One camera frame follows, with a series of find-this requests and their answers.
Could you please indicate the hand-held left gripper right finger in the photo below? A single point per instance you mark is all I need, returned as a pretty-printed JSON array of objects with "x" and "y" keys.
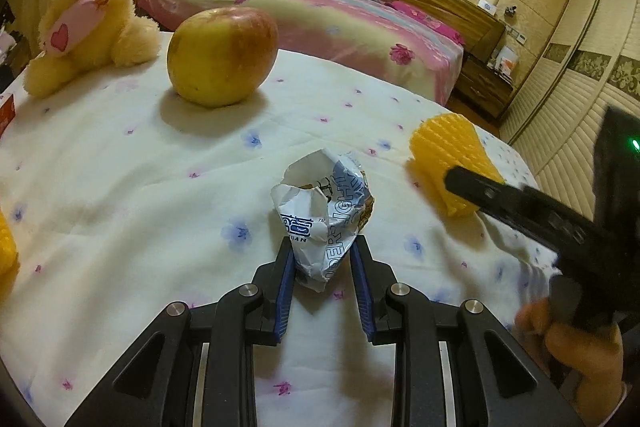
[{"x": 362, "y": 292}]

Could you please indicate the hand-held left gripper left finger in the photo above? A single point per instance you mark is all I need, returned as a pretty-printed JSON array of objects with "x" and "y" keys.
[{"x": 285, "y": 292}]

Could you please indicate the wooden headboard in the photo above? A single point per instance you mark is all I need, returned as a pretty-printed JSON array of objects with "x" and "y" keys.
[{"x": 450, "y": 2}]

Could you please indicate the white wrapper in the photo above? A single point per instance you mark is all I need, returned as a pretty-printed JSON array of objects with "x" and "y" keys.
[{"x": 320, "y": 212}]

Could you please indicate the wooden nightstand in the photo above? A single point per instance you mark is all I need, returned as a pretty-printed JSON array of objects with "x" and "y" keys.
[{"x": 482, "y": 89}]

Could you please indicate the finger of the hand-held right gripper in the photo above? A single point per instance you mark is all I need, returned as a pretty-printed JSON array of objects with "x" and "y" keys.
[{"x": 500, "y": 199}]

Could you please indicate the red box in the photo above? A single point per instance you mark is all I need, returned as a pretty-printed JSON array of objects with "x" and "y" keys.
[{"x": 6, "y": 114}]

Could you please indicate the cream louvered wardrobe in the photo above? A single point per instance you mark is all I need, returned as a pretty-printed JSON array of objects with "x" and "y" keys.
[{"x": 575, "y": 82}]

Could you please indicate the person's right hand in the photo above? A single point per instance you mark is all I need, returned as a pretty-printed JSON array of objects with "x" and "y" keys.
[{"x": 585, "y": 352}]

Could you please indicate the yellow foam fruit net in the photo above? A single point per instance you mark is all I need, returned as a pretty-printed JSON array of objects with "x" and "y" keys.
[
  {"x": 6, "y": 252},
  {"x": 440, "y": 147}
]

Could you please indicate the yellow-red apple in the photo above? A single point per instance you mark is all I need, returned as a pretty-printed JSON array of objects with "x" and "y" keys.
[{"x": 220, "y": 57}]

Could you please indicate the cream teddy bear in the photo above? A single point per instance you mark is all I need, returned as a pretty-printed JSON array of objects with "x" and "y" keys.
[{"x": 85, "y": 7}]

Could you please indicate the bed with pink floral sheet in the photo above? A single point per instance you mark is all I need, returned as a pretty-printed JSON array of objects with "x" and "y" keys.
[{"x": 310, "y": 22}]

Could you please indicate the pink floral pillow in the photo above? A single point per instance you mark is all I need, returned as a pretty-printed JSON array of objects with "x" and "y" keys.
[{"x": 430, "y": 22}]

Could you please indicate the white flower-dotted blanket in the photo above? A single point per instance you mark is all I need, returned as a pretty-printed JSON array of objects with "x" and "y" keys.
[{"x": 150, "y": 187}]

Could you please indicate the white and orange box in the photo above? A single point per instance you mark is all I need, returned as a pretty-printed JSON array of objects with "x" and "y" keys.
[{"x": 505, "y": 62}]

